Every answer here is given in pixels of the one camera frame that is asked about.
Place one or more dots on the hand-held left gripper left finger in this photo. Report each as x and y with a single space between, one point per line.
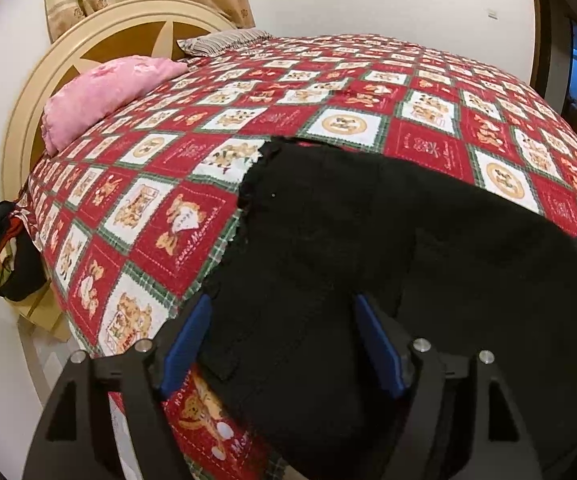
188 342

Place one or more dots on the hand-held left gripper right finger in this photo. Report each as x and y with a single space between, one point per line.
381 345

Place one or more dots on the black pants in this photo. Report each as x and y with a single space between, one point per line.
368 240

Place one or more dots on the cream bedside table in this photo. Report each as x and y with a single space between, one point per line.
43 312

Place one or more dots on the red printed patchwork blanket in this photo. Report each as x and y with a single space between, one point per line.
318 90

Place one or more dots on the pink pillow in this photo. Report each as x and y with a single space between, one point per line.
103 90

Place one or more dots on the cream wooden headboard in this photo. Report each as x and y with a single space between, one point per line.
33 95

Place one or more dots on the striped pillow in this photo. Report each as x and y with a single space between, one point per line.
223 41

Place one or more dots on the dark wooden door frame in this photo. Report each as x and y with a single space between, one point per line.
548 35

